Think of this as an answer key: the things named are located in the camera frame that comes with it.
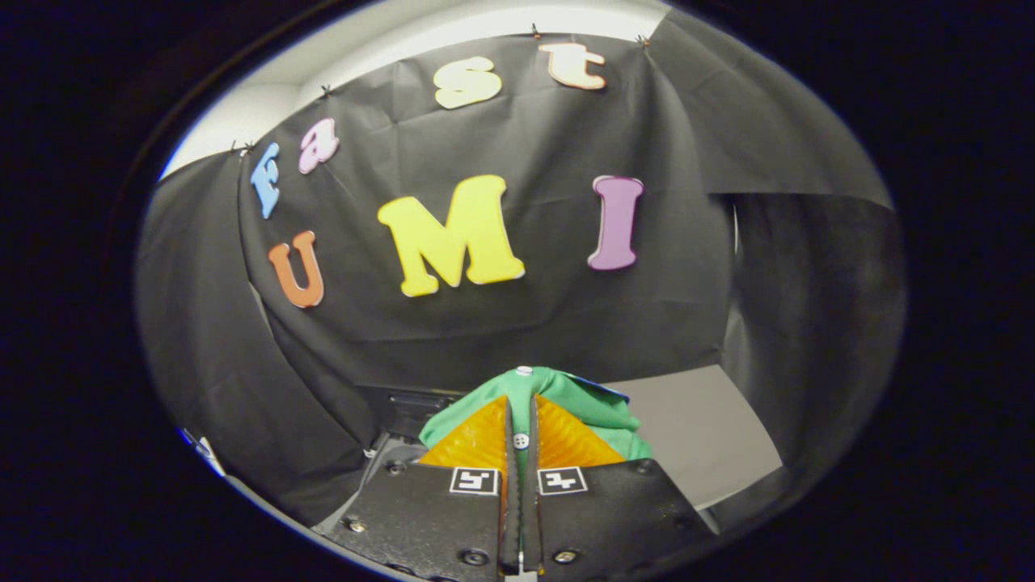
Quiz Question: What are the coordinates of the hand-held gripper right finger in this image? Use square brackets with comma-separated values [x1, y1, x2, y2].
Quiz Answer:
[522, 394, 720, 579]

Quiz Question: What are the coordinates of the green polo shirt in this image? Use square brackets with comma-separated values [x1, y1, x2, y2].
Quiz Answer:
[418, 366, 654, 486]

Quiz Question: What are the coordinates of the beige cabinet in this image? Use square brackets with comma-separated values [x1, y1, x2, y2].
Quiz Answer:
[602, 364, 784, 510]

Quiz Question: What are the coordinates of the black backdrop cloth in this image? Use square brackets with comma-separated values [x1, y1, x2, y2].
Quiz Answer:
[136, 8, 906, 526]

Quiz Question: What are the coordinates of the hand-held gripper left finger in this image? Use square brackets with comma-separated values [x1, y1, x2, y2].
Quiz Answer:
[323, 394, 522, 579]

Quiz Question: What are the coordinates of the grey washing machine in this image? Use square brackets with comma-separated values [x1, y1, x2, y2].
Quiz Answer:
[311, 432, 425, 534]

